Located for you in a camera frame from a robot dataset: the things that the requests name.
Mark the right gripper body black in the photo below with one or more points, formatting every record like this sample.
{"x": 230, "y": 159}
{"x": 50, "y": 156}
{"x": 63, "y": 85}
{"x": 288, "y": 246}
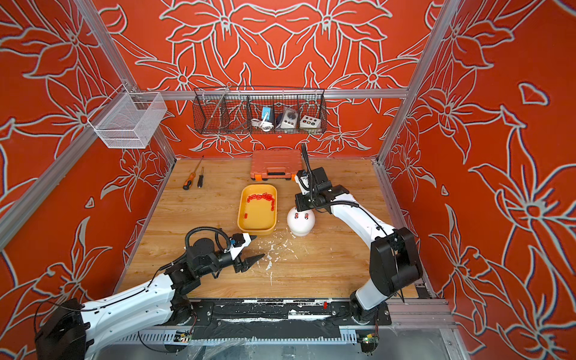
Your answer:
{"x": 304, "y": 202}

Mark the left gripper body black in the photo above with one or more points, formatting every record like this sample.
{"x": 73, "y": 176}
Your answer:
{"x": 237, "y": 265}

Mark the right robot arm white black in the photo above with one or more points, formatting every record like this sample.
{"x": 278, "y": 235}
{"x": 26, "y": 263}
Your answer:
{"x": 394, "y": 258}

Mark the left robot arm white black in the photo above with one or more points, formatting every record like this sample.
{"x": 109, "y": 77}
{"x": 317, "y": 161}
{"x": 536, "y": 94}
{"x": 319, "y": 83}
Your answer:
{"x": 77, "y": 330}

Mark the white dome screw fixture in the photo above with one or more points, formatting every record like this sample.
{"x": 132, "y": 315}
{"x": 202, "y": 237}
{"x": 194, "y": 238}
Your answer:
{"x": 300, "y": 227}

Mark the red sleeves pile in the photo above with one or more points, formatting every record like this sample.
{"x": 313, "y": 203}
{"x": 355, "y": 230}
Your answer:
{"x": 265, "y": 200}

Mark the yellow plastic tray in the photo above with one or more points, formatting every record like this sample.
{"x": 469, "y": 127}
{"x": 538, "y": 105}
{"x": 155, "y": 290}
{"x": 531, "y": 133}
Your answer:
{"x": 254, "y": 219}

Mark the orange tool case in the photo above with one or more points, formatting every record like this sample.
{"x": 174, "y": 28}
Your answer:
{"x": 275, "y": 164}

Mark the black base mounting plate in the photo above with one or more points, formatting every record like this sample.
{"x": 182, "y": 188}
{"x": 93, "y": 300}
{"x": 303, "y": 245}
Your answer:
{"x": 279, "y": 319}

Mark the white button box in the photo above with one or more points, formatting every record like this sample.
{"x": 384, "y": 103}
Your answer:
{"x": 309, "y": 123}

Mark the white round dial device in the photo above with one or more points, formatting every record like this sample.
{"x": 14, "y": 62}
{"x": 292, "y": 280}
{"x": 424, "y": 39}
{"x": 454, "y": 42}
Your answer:
{"x": 289, "y": 119}

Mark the blue white small box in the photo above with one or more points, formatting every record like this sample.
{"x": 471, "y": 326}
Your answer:
{"x": 266, "y": 114}

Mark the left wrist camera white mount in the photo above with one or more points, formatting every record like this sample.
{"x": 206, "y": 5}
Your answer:
{"x": 237, "y": 245}

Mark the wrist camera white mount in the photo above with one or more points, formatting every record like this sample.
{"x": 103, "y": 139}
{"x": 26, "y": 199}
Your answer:
{"x": 237, "y": 245}
{"x": 302, "y": 180}

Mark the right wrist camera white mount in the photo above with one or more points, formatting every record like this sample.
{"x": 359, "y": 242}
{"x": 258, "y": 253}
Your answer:
{"x": 302, "y": 180}

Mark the black handled screwdriver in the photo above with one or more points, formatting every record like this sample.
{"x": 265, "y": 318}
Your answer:
{"x": 201, "y": 178}

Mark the orange handled screwdriver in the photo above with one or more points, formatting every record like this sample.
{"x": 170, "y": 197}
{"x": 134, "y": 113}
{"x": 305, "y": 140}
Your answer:
{"x": 190, "y": 179}

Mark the black wire wall basket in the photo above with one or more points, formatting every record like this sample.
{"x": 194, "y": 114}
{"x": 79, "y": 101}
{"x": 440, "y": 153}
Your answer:
{"x": 237, "y": 109}

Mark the clear acrylic wall box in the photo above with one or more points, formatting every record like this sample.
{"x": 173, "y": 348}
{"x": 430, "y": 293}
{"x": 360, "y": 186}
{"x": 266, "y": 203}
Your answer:
{"x": 129, "y": 121}

